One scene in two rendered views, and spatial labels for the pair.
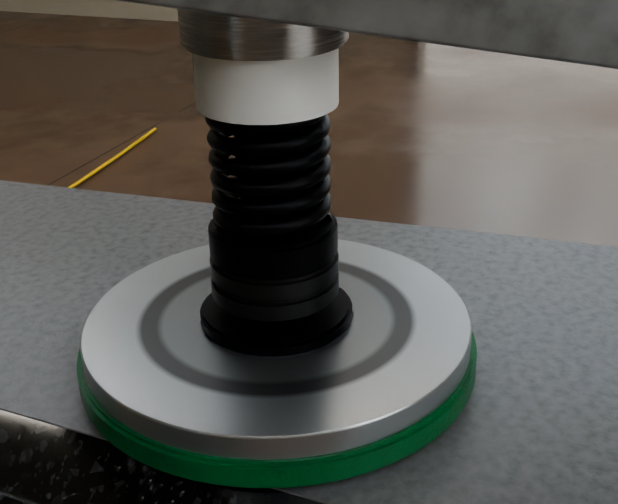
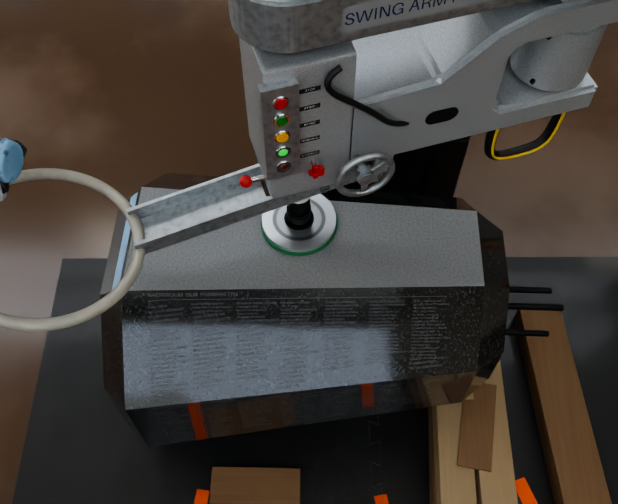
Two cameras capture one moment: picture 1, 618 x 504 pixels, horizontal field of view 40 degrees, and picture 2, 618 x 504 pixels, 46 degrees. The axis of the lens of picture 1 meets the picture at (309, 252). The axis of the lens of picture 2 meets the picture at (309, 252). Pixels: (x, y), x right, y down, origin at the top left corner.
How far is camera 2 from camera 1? 2.13 m
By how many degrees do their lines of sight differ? 94
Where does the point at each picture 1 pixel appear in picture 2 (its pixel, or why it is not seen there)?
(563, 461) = not seen: hidden behind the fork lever
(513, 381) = (254, 230)
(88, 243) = (367, 257)
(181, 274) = (324, 227)
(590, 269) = (239, 275)
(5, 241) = (389, 252)
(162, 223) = (355, 272)
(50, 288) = (361, 236)
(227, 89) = not seen: hidden behind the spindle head
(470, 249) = (269, 278)
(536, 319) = (251, 251)
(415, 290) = (275, 233)
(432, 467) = not seen: hidden behind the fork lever
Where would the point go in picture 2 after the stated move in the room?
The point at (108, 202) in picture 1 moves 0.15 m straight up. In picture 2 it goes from (378, 280) to (383, 251)
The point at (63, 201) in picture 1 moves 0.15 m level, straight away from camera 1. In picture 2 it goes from (392, 277) to (428, 317)
